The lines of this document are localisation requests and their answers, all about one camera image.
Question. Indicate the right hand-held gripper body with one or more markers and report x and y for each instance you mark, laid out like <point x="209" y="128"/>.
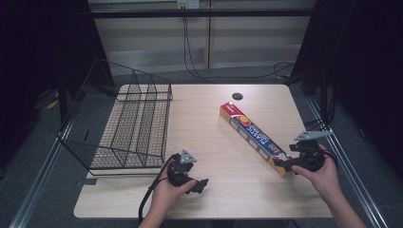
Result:
<point x="309" y="155"/>

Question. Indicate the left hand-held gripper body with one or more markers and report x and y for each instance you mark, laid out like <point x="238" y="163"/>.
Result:
<point x="179" y="172"/>

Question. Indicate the long plastic wrap box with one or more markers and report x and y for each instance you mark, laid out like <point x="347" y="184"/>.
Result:
<point x="253" y="134"/>

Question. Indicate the person's left hand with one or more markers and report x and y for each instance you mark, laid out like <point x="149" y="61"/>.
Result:
<point x="166" y="194"/>

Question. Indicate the person's right hand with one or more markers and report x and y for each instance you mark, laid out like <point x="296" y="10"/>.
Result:
<point x="323" y="179"/>

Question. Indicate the black curtain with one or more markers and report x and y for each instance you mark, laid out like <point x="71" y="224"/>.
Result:
<point x="361" y="63"/>
<point x="44" y="47"/>

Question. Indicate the yellow floor object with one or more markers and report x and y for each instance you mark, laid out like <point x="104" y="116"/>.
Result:
<point x="52" y="103"/>

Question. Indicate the aluminium floor rail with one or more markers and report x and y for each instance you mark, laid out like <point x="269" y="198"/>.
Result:
<point x="38" y="186"/>
<point x="348" y="171"/>

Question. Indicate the black upright stand post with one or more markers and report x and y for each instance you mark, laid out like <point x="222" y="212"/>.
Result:
<point x="323" y="95"/>

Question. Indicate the black horizontal frame bar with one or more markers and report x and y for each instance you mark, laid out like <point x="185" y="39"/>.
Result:
<point x="202" y="13"/>

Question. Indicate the white wall power outlet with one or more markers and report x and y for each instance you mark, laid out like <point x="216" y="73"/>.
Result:
<point x="188" y="3"/>

